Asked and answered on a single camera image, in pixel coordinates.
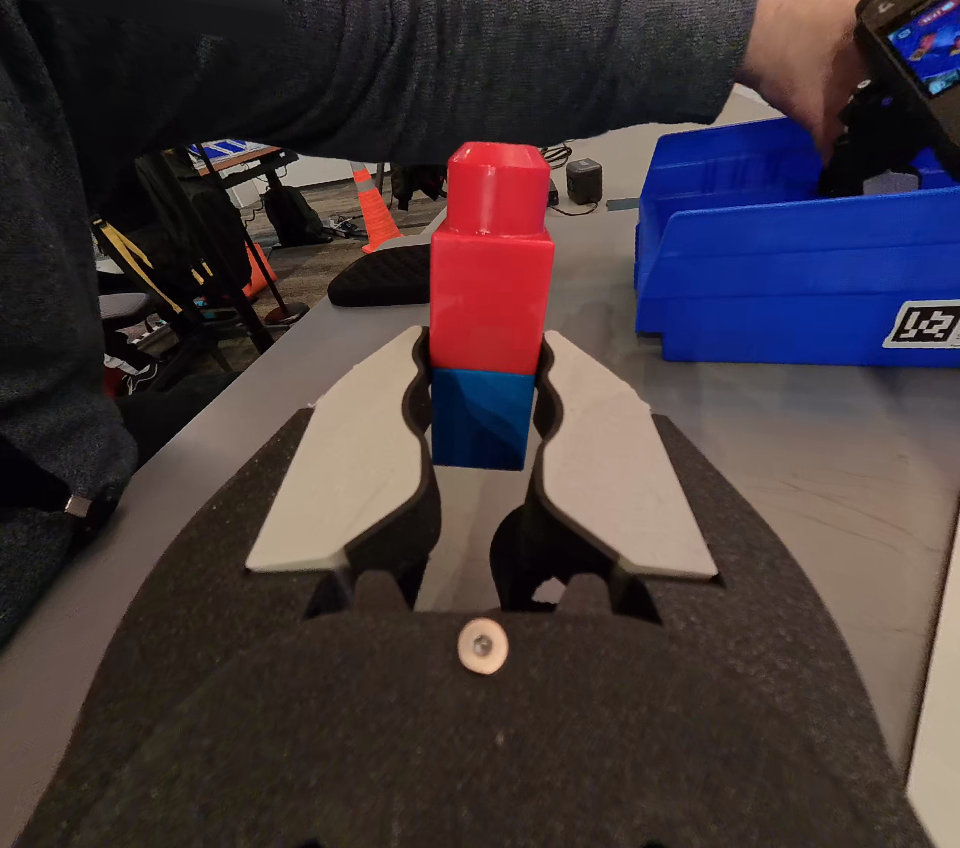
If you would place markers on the black power adapter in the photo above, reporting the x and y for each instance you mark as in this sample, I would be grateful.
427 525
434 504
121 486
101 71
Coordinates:
583 182

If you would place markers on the person's left forearm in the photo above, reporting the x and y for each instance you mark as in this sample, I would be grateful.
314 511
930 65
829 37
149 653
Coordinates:
487 38

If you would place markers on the small black backpack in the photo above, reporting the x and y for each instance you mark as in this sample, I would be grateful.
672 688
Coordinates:
296 215

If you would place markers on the dark jacket on chair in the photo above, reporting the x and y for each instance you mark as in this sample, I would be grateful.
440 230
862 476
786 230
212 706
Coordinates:
420 185

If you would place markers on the black chair armrest pad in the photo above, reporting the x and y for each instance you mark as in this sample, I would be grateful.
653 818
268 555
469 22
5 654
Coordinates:
375 278

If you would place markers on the grey desk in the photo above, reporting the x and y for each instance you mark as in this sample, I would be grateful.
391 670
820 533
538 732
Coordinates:
750 451

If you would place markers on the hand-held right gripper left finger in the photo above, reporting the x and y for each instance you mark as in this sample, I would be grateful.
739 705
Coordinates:
352 473

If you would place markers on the wooden book stand white base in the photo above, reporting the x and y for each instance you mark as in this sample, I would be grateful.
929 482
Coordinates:
937 713

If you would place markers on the person's left hand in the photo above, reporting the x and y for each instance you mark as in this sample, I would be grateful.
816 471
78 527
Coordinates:
802 53

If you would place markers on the small wooden side desk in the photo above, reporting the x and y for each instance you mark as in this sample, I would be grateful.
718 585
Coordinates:
247 155

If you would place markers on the person's torso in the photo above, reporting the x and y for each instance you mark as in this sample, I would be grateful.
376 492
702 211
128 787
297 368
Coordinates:
52 263

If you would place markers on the blue toy block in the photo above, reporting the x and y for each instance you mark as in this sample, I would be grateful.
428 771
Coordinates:
480 421

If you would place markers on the blue plastic bin with tag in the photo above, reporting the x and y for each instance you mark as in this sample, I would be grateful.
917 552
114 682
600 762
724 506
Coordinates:
750 278

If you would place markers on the large black backpack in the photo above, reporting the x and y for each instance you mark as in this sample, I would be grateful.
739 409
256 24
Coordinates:
187 218

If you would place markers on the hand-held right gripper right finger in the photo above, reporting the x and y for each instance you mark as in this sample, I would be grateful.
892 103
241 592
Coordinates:
615 481

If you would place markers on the orange traffic cone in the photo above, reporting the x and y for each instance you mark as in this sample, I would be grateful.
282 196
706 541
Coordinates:
377 218
260 271

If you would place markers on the red toy block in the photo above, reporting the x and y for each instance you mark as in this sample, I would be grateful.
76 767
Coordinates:
487 293

